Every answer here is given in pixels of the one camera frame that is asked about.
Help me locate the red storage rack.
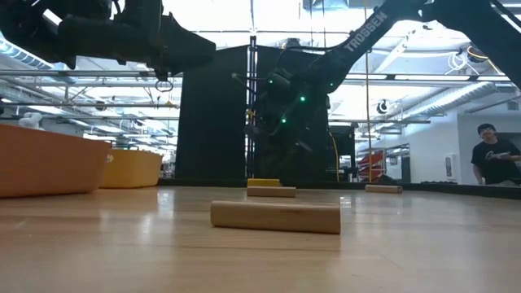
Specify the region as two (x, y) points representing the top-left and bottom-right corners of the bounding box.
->
(357, 150), (386, 182)

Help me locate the black cabinet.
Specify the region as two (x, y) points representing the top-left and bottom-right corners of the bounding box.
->
(328, 124), (356, 183)

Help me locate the natural wooden block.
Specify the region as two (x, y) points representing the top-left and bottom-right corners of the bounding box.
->
(246, 186), (297, 199)
(209, 199), (342, 235)
(364, 184), (404, 195)

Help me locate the person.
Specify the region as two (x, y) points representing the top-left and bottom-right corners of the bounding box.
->
(471, 123), (521, 186)

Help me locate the yellow wooden block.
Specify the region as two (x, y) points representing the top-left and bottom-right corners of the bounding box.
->
(247, 177), (282, 188)

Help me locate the yellow extension cable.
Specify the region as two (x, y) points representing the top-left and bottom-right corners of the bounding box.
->
(364, 0), (374, 183)

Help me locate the yellow plastic bin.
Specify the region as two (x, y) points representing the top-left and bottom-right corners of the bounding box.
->
(99, 148), (164, 190)

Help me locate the black folding partition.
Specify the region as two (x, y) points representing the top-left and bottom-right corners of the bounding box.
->
(173, 43), (331, 183)

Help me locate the orange plastic bin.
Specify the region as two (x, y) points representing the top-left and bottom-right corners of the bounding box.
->
(0, 124), (112, 199)

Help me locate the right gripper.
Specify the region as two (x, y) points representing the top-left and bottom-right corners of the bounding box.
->
(255, 45), (331, 180)

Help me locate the white wall box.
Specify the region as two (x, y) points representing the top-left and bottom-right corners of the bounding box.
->
(444, 153), (458, 182)

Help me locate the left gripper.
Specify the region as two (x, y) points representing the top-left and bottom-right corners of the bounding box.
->
(148, 14), (217, 78)

